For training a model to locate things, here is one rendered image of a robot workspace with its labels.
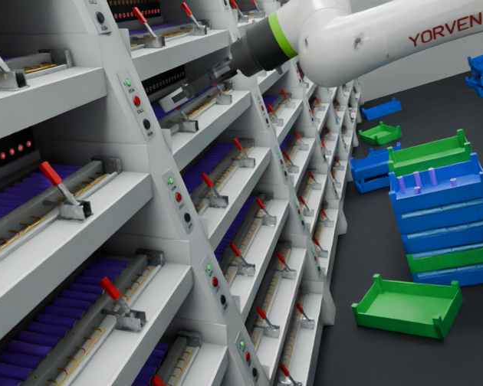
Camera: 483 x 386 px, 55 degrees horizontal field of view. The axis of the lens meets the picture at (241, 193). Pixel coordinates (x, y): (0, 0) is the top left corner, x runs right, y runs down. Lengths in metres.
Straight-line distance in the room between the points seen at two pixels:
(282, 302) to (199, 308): 0.47
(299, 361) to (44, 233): 0.96
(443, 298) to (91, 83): 1.38
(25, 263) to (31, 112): 0.19
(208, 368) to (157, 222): 0.29
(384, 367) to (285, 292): 0.39
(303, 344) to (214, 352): 0.59
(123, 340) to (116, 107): 0.37
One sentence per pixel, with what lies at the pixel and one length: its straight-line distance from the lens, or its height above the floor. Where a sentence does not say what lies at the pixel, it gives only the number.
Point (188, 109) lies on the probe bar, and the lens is 1.17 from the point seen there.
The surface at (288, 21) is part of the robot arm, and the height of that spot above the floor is 1.03.
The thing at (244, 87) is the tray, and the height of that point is 0.90.
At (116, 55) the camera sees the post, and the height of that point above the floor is 1.08.
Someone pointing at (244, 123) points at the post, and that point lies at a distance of 1.48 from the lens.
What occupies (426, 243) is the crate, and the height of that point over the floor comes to 0.19.
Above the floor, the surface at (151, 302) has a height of 0.71.
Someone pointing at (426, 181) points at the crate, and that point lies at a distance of 1.84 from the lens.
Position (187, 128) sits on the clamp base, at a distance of 1.03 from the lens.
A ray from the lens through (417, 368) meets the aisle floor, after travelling 1.54.
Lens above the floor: 1.04
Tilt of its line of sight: 17 degrees down
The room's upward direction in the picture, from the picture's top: 21 degrees counter-clockwise
